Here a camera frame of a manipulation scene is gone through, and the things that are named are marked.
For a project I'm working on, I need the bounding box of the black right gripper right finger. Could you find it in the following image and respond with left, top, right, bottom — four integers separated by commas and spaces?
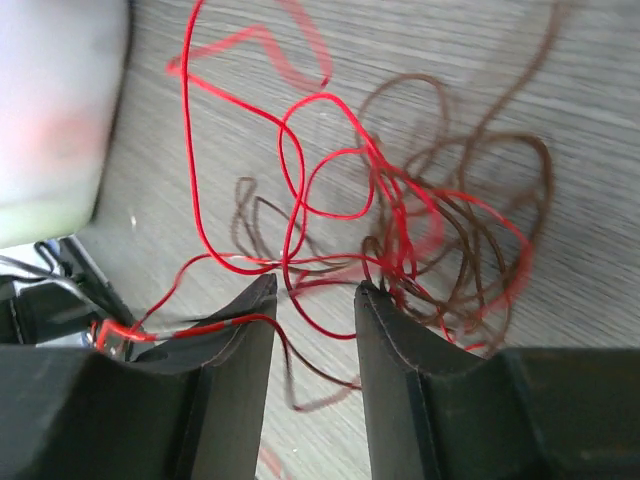
354, 282, 639, 479

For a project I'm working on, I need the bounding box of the brown cable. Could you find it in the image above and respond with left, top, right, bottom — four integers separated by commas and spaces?
230, 0, 574, 412

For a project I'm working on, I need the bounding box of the white fruit basket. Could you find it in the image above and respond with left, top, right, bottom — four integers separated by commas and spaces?
1, 1, 131, 247

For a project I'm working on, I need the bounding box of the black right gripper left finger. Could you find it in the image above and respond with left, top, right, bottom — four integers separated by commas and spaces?
1, 274, 277, 479

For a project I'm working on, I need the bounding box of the red cable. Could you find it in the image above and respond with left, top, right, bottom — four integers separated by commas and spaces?
94, 0, 533, 354

